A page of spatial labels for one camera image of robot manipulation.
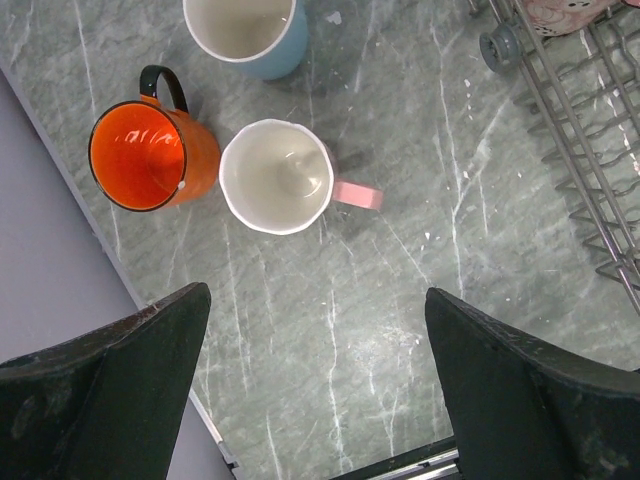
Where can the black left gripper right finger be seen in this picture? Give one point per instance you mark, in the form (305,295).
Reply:
(523,408)

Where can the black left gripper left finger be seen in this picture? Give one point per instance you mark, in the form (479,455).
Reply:
(107,404)

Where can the orange mug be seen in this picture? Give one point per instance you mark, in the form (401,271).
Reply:
(149,153)

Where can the pink faceted mug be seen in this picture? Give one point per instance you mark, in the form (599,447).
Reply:
(278,178)

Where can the light blue mug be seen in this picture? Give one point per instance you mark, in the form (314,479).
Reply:
(261,39)

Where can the pink patterned mug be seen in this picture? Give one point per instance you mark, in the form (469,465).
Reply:
(553,18)

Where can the grey wire dish rack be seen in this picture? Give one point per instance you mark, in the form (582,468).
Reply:
(583,88)

